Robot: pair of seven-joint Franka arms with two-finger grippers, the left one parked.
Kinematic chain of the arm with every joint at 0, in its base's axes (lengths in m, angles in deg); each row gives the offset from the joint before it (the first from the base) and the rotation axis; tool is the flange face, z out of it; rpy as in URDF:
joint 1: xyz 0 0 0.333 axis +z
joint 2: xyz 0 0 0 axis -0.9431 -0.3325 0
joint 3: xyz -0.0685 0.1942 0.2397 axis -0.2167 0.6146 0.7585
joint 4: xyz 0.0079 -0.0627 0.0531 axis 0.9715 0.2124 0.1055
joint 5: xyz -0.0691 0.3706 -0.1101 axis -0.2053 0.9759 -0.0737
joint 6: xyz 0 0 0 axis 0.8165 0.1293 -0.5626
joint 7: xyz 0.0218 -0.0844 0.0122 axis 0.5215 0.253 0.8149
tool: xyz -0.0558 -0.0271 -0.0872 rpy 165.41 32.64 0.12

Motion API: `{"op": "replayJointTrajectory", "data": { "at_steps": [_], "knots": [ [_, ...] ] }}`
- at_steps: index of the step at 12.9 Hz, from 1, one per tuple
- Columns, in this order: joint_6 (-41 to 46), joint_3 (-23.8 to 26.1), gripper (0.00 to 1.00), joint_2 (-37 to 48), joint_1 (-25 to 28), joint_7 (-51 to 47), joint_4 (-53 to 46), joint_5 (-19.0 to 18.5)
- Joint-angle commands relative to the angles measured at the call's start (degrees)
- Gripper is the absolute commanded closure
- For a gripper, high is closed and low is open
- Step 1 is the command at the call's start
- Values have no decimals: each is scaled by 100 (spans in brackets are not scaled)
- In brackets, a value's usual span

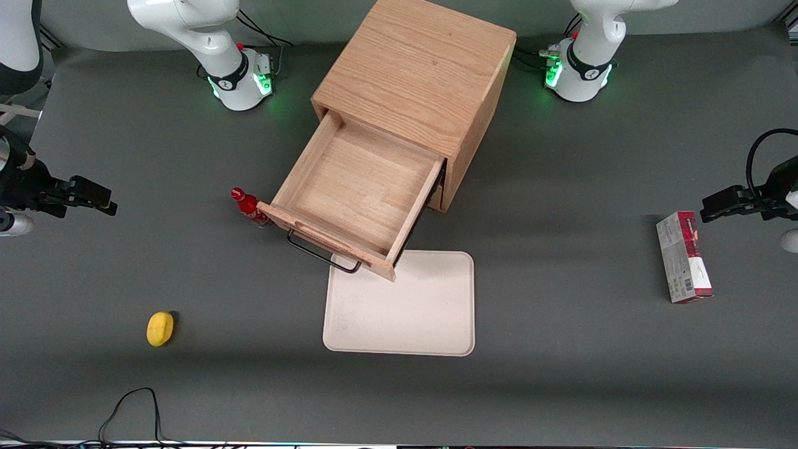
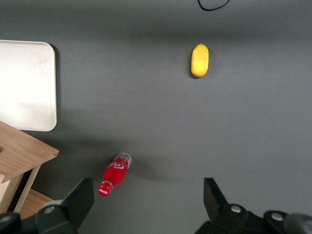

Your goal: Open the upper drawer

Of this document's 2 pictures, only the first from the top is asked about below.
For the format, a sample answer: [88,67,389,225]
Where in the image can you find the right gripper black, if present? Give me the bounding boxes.
[9,162,118,219]

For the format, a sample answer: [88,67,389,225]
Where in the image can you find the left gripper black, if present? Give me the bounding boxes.
[700,156,798,223]

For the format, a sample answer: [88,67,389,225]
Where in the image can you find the oak wooden drawer cabinet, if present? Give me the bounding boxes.
[310,0,517,214]

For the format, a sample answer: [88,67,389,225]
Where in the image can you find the grey and red carton box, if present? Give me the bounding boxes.
[656,211,714,304]

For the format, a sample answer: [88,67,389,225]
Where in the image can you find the white metal stand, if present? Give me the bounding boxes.
[0,100,43,125]

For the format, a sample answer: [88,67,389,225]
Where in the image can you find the yellow lemon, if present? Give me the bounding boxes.
[147,311,175,347]

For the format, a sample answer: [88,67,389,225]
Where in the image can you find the red cola bottle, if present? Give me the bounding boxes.
[230,186,271,229]

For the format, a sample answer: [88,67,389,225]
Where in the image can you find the beige plastic tray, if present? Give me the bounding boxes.
[322,249,476,357]

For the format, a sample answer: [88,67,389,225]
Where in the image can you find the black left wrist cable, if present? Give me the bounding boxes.
[746,128,798,195]

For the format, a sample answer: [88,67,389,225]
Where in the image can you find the black looped table cable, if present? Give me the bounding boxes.
[99,387,188,447]

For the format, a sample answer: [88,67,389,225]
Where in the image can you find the black right arm base cables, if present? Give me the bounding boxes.
[236,7,294,80]

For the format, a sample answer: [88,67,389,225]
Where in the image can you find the black arm base cables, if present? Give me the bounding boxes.
[516,14,584,74]
[236,7,294,80]

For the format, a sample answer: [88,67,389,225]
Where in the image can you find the black left arm base cables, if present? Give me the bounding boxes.
[516,14,584,74]

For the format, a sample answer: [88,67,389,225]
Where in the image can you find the black flat table cable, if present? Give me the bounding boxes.
[0,429,100,447]

